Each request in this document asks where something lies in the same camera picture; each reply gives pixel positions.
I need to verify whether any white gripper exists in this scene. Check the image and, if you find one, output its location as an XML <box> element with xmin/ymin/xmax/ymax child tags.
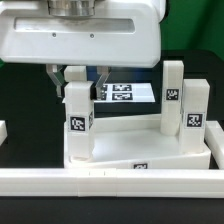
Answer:
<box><xmin>0</xmin><ymin>0</ymin><xmax>166</xmax><ymax>100</ymax></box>

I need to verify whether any white marker base plate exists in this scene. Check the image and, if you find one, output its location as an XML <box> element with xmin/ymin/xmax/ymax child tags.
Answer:
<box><xmin>61</xmin><ymin>83</ymin><xmax>157</xmax><ymax>104</ymax></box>

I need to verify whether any white block left edge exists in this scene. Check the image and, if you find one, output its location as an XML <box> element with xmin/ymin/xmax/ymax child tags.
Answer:
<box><xmin>0</xmin><ymin>120</ymin><xmax>7</xmax><ymax>146</ymax></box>

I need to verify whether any white front rail fence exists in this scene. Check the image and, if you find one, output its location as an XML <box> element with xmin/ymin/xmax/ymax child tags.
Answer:
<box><xmin>0</xmin><ymin>169</ymin><xmax>224</xmax><ymax>198</ymax></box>

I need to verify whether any white desk top tray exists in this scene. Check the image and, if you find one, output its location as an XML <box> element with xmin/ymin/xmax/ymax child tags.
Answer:
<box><xmin>64</xmin><ymin>114</ymin><xmax>211</xmax><ymax>169</ymax></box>

